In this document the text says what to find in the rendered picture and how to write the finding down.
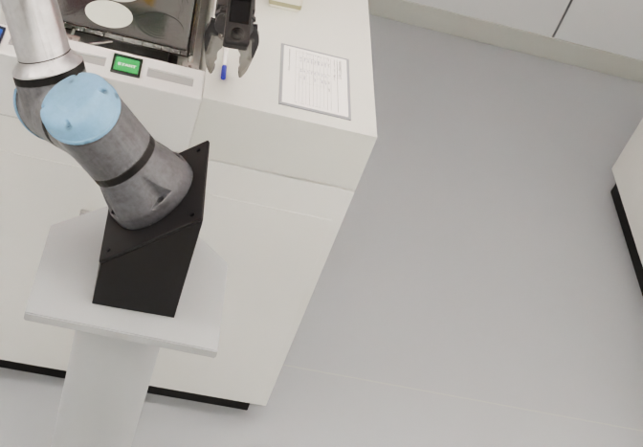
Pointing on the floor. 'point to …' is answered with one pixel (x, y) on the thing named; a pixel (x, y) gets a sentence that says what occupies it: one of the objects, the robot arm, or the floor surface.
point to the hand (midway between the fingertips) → (226, 71)
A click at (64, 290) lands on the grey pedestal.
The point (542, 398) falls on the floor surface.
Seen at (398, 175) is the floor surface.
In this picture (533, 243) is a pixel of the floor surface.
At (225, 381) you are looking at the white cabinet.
